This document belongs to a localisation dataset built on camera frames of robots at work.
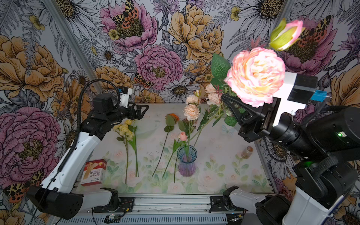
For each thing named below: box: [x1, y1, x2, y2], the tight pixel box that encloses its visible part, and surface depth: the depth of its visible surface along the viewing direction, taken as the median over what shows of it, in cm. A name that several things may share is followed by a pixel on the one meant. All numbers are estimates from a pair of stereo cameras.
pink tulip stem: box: [179, 131, 189, 158], surface depth 68 cm
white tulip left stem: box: [128, 132, 139, 178], surface depth 98 cm
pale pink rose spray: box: [187, 83, 222, 152], surface depth 59 cm
